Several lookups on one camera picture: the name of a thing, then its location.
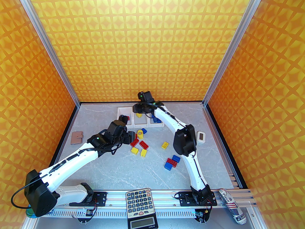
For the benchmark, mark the yellow lego with round hole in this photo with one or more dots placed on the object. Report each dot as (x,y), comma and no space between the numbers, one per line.
(142,135)

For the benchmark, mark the yellow lego brick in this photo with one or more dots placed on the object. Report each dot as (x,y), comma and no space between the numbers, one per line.
(164,145)
(134,150)
(143,153)
(138,115)

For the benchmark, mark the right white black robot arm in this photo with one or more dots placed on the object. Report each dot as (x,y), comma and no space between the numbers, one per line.
(188,161)

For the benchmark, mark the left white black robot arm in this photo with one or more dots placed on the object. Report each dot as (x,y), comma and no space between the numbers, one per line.
(71,158)

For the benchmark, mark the small blue lego brick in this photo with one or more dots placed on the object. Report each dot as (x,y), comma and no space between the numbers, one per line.
(144,130)

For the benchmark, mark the pink wallet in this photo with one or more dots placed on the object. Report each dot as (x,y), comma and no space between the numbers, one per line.
(76,137)

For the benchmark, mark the black table edge strip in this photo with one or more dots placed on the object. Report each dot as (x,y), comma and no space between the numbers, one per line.
(216,125)
(69,126)

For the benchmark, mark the white digital timer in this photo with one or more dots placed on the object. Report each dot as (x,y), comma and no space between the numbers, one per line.
(201,137)

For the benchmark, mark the grey desk calculator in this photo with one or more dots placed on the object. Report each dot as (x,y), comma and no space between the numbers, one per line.
(139,203)

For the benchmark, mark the small circuit board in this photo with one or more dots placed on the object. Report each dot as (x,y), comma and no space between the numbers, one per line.
(199,215)
(88,212)

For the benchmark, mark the blue lidded plastic container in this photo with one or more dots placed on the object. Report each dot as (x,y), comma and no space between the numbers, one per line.
(29,213)

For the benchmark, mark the flag printed can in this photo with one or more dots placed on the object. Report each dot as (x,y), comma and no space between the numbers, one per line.
(232,205)

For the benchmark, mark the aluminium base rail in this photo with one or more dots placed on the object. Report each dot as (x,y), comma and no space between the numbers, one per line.
(166,199)

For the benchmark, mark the aluminium frame post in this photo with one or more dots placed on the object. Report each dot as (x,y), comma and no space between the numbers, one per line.
(47,42)
(235,42)

